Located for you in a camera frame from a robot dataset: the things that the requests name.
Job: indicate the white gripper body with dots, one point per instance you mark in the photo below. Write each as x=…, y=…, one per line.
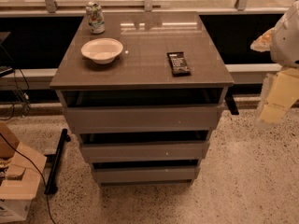
x=287, y=42

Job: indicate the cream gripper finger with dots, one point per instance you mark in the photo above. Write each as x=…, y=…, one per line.
x=267, y=116
x=263, y=42

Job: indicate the grey bottom drawer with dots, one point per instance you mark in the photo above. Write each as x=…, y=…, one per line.
x=145, y=175

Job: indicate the grey drawer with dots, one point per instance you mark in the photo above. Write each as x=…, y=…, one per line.
x=144, y=152
x=144, y=119
x=145, y=175

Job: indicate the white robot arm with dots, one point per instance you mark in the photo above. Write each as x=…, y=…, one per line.
x=285, y=41

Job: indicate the grey top drawer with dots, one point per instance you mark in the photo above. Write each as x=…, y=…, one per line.
x=144, y=119

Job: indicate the grey middle drawer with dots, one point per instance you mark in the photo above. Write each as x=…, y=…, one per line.
x=144, y=152

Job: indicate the grey drawer cabinet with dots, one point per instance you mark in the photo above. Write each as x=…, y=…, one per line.
x=142, y=77

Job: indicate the black rear stand leg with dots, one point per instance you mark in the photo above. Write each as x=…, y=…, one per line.
x=230, y=102

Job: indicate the black snack bar wrapper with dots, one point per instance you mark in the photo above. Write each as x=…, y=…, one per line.
x=178, y=64

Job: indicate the white paper bowl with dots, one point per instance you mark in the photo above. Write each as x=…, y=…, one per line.
x=102, y=50

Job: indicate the green white soda can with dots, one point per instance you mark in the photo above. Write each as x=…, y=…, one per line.
x=95, y=18

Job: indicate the black metal stand leg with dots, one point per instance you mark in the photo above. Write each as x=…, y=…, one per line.
x=51, y=187

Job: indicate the cardboard box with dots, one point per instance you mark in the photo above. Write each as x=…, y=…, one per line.
x=22, y=167

